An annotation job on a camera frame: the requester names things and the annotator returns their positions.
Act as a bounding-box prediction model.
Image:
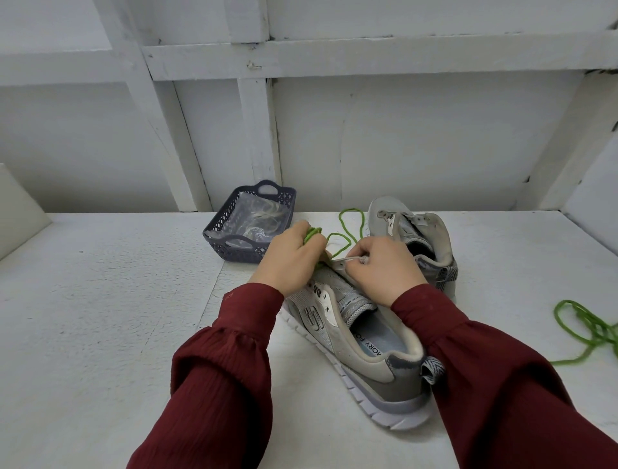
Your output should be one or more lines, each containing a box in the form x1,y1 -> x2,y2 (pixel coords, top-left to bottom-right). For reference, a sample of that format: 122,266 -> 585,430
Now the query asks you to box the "person's left forearm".
126,282 -> 285,469

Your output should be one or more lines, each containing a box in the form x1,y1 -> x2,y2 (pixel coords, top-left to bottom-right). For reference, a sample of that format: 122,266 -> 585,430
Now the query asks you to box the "person's right forearm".
390,283 -> 618,469

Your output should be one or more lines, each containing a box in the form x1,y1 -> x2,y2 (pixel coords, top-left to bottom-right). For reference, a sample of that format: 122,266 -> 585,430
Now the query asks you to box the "green shoelace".
302,207 -> 369,260
551,300 -> 618,367

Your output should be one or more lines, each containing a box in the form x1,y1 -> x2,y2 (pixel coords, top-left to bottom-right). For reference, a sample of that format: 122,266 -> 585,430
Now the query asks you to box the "grey mesh shoe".
279,253 -> 447,432
368,196 -> 459,286

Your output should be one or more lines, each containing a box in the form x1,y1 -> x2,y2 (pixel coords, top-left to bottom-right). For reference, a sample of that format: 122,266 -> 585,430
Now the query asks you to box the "person's left hand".
248,219 -> 332,298

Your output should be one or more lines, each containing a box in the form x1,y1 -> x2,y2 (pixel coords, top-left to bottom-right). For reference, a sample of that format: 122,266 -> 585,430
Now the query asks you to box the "clear plastic bag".
222,193 -> 291,245

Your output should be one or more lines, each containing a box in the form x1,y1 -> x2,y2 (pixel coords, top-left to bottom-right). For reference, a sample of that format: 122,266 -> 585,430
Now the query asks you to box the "dark plastic lattice basket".
203,180 -> 297,265

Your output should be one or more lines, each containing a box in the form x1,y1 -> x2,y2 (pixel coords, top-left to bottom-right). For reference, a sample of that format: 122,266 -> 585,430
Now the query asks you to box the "person's right hand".
344,234 -> 429,307

